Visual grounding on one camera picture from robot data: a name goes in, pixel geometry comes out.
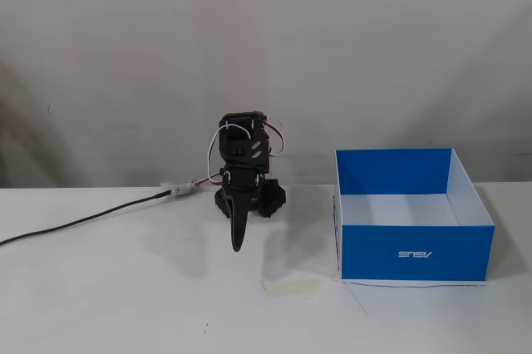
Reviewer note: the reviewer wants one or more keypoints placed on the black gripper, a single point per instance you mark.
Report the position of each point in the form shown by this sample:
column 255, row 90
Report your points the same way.
column 241, row 184

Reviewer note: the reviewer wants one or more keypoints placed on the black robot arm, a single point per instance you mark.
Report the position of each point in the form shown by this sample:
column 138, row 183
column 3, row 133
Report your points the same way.
column 243, row 138

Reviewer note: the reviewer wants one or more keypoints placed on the blue and white cardboard box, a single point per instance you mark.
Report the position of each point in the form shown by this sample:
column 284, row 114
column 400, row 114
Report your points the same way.
column 415, row 221

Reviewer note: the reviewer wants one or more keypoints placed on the clear tape patch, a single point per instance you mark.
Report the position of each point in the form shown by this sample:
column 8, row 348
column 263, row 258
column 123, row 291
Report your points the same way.
column 291, row 286

